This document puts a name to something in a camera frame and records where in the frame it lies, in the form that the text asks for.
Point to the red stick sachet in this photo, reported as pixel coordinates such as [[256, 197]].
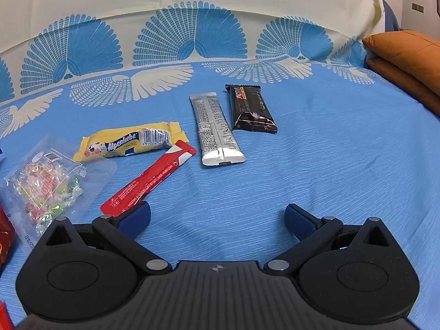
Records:
[[154, 175]]

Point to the blue fan printed blanket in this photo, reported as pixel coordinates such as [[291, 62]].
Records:
[[309, 178]]

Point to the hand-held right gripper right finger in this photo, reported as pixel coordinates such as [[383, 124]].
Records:
[[298, 218]]

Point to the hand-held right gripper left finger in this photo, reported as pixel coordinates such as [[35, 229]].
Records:
[[137, 217]]

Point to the blue sofa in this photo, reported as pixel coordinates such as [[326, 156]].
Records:
[[390, 15]]

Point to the wall switch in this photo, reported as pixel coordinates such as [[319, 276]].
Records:
[[418, 7]]

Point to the yellow candy packet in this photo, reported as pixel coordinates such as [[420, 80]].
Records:
[[117, 144]]

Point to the silver stick sachet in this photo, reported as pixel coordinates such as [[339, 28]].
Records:
[[213, 130]]

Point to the red snack packet clear strip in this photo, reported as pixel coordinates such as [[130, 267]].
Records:
[[4, 233]]

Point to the dark chocolate bar wrapper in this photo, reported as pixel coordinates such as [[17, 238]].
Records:
[[251, 110]]

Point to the clear bag of candies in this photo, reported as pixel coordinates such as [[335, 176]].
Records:
[[51, 178]]

